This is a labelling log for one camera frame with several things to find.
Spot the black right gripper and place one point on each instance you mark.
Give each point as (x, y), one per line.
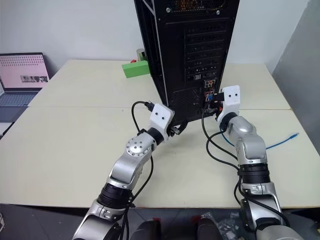
(215, 108)

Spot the grey cylindrical roll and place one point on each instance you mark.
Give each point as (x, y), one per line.
(140, 54)

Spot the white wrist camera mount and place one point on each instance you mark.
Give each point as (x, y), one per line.
(231, 100)
(161, 120)

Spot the grey partition panel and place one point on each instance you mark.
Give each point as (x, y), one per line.
(297, 62)

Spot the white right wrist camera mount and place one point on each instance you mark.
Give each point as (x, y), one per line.
(231, 100)

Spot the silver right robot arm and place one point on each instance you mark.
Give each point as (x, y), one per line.
(252, 147)

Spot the crumpled clear plastic wrap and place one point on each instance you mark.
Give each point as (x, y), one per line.
(228, 223)

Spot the black computer tower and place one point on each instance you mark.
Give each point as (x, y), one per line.
(190, 50)

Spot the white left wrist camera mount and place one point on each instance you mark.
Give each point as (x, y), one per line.
(161, 120)

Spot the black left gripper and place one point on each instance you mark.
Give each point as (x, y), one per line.
(173, 129)

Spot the green rectangular box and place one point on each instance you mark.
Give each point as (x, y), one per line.
(135, 69)

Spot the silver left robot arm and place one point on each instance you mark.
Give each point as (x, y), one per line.
(130, 165)

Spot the open grey laptop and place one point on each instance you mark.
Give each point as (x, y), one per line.
(22, 75)

